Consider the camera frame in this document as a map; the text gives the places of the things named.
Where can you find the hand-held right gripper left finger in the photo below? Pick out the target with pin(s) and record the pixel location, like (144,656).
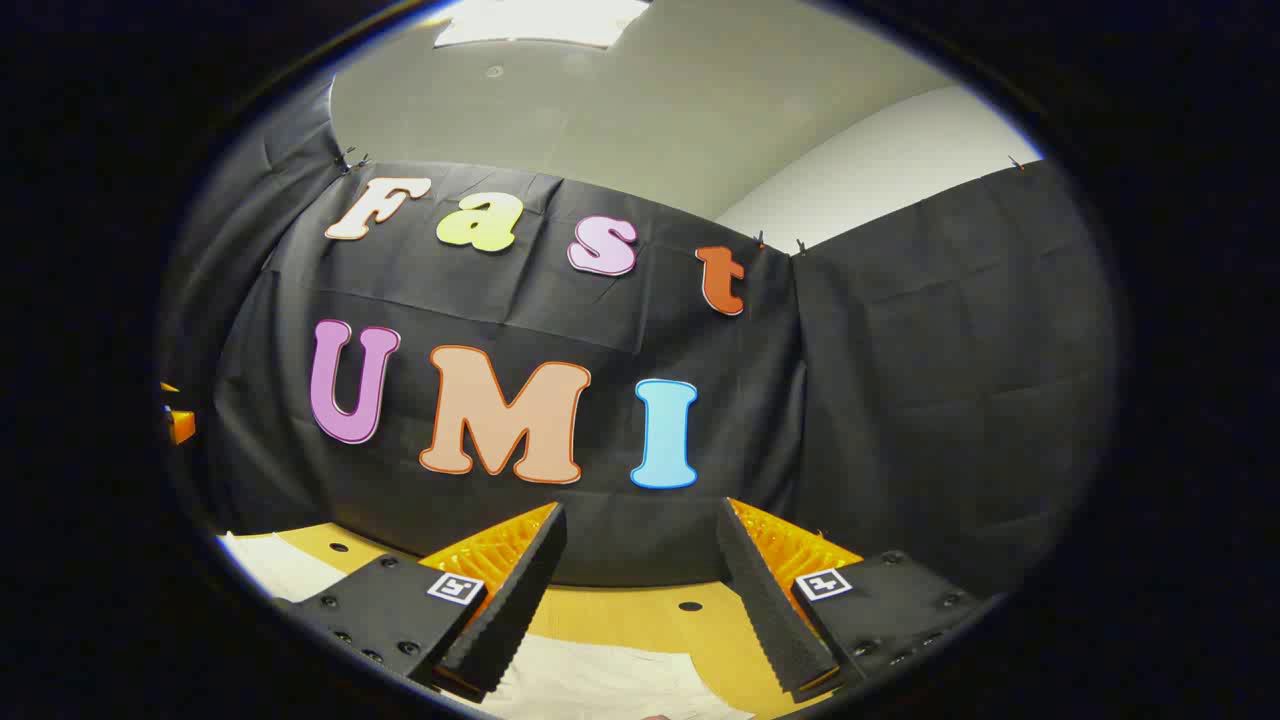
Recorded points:
(510,610)

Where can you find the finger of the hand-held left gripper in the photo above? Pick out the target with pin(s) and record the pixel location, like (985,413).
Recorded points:
(181,425)

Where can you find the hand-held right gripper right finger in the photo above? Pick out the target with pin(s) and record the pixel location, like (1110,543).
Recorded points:
(775,610)

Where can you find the white jeans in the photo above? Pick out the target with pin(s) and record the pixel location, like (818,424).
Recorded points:
(600,685)

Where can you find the black backdrop cloth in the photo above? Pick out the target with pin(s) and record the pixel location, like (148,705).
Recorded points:
(900,380)

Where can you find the ceiling light panel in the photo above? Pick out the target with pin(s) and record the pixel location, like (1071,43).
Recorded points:
(540,22)

